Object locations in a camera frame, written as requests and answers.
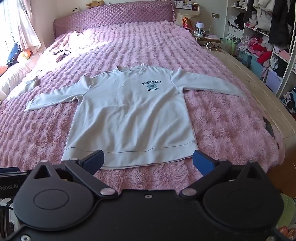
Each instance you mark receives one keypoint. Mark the white hanging coat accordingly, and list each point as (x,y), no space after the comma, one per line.
(263,16)

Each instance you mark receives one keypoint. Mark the green storage bin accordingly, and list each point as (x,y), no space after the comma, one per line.
(231,46)

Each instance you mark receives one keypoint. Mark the red clothes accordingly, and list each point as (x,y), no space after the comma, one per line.
(261,52)

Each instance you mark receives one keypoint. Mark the pale pink pillow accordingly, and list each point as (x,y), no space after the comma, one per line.
(16,73)

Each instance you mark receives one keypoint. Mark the lavender storage drawer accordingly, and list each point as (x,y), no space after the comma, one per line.
(274,80)

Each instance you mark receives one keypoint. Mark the white printed sweatshirt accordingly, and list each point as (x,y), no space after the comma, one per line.
(129,111)

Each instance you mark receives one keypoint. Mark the pale pink curtain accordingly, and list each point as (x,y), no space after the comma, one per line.
(25,23)

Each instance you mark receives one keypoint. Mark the small white table lamp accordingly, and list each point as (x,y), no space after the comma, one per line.
(199,26)

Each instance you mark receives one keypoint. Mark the brown teddy bear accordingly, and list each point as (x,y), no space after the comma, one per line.
(95,3)

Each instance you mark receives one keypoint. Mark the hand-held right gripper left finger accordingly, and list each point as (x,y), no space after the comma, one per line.
(92,160)

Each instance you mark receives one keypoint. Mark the white wall socket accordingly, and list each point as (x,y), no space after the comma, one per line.
(215,15)

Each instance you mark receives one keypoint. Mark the light green cloth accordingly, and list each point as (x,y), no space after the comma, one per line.
(286,208)

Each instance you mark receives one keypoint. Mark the pink fuzzy blanket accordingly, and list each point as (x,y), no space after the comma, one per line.
(219,120)

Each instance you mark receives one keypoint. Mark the white open shelf unit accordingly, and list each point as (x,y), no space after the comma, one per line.
(283,55)

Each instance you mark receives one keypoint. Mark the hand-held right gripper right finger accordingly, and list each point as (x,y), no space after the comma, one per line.
(204,163)

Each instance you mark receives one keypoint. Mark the wooden nightstand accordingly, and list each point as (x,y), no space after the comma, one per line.
(211,41)

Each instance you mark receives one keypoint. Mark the red snack bag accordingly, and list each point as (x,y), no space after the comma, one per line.
(186,23)

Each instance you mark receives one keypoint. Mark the purple quilted headboard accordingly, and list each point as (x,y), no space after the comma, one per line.
(111,14)

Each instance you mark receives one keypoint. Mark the blue storage bin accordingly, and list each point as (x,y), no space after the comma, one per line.
(244,58)

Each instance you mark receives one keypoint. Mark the blue patterned pillow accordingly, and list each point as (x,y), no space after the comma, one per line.
(13,54)

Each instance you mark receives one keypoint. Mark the orange plush toy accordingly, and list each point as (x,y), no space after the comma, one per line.
(24,54)

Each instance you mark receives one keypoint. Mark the beige wooden bed frame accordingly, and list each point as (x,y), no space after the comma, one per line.
(254,76)

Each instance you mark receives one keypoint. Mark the black hanging coat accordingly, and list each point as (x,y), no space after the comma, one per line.
(281,23)

